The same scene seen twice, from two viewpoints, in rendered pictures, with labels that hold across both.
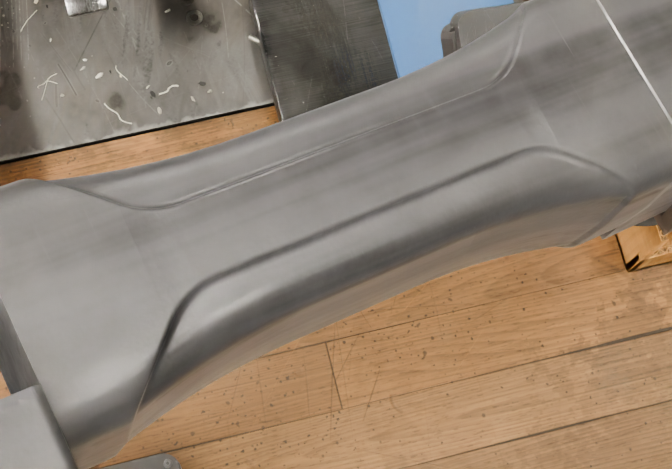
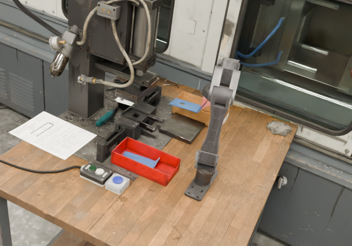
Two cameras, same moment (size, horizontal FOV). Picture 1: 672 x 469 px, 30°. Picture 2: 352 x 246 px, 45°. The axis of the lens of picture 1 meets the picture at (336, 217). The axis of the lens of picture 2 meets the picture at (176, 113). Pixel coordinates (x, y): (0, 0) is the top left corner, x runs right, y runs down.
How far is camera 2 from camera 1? 144 cm
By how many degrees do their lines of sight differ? 47
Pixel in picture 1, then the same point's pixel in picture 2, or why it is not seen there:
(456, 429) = (222, 149)
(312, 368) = not seen: hidden behind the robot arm
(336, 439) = not seen: hidden behind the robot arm
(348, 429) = not seen: hidden behind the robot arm
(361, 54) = (176, 127)
